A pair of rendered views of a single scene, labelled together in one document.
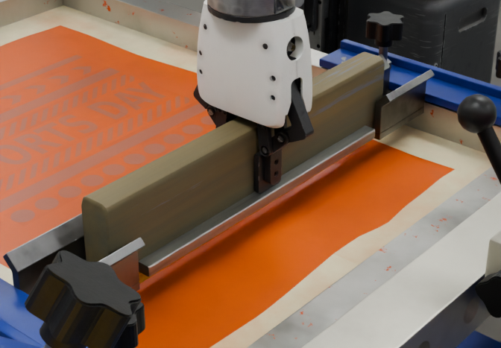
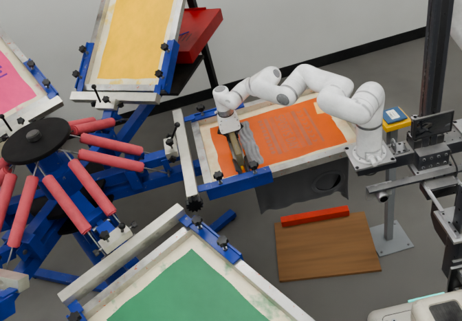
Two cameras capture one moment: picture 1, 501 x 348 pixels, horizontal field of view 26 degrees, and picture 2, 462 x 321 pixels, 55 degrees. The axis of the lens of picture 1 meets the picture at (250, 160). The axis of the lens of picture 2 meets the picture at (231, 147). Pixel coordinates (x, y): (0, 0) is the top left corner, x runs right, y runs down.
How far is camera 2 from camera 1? 257 cm
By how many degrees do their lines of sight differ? 101
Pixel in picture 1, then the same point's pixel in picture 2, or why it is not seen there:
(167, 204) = not seen: hidden behind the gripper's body
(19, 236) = (254, 120)
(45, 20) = (353, 139)
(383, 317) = (180, 130)
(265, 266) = (221, 143)
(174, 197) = not seen: hidden behind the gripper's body
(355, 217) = (223, 158)
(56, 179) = (268, 127)
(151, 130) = (276, 143)
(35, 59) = (327, 134)
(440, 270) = (182, 138)
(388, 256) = (201, 148)
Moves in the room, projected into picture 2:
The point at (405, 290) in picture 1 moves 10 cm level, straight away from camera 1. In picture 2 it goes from (182, 133) to (194, 141)
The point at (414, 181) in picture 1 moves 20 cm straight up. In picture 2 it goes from (225, 170) to (216, 138)
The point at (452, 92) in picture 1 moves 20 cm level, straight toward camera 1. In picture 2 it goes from (234, 178) to (207, 159)
